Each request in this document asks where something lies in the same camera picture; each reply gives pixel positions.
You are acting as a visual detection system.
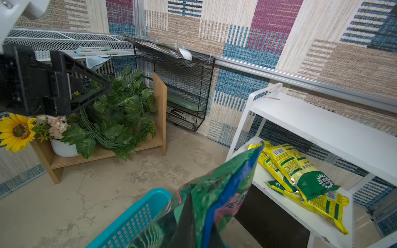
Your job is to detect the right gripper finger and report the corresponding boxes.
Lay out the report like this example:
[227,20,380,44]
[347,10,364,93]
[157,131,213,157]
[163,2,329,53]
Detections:
[177,193,224,248]

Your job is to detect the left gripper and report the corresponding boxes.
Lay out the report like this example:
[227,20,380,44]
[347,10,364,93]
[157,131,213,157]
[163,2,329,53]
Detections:
[1,43,112,116]

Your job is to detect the colourful green blue soil bag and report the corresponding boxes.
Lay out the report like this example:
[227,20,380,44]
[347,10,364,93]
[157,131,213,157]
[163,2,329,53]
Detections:
[128,146,264,248]

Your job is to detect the yellow green fertilizer bag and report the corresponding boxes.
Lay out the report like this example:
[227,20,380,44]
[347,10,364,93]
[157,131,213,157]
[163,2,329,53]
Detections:
[263,144,340,202]

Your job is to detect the white metal shelf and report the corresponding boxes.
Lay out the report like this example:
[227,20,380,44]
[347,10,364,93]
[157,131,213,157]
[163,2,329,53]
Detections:
[216,81,397,236]

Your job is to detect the teal plastic basket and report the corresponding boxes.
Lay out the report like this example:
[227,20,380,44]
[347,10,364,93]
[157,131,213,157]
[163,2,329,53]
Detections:
[87,188,172,248]

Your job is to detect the pink and yellow flower bouquet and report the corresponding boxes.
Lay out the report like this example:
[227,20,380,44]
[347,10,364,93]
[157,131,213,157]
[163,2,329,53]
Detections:
[33,115,70,142]

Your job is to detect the green leafy plant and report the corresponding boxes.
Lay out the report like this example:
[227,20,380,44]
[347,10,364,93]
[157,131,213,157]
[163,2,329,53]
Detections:
[62,66,157,161]

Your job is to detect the white flower pot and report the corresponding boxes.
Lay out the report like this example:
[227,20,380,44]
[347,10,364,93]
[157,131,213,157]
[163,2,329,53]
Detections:
[50,140,79,158]

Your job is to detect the yellow sunflower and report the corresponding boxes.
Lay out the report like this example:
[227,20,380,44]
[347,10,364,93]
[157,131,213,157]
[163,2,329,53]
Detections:
[1,113,36,153]

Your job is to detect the wooden plant stand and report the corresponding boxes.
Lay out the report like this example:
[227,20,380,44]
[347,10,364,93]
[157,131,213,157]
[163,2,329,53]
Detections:
[31,72,167,185]

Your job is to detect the magazines on rack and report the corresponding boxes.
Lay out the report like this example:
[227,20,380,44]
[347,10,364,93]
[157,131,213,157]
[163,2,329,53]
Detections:
[123,34,185,58]

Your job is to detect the white round device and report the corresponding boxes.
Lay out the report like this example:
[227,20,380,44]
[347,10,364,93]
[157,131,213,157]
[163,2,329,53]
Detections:
[179,48,192,61]

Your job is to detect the black mesh rack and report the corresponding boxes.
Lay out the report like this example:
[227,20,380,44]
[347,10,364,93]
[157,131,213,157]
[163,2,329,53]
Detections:
[133,45,215,131]

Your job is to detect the white wire wall basket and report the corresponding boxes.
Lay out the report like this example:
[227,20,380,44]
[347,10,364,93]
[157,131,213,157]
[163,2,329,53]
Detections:
[4,27,137,77]

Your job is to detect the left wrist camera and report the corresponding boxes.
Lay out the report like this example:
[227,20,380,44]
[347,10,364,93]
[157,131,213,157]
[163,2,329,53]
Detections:
[1,0,50,45]

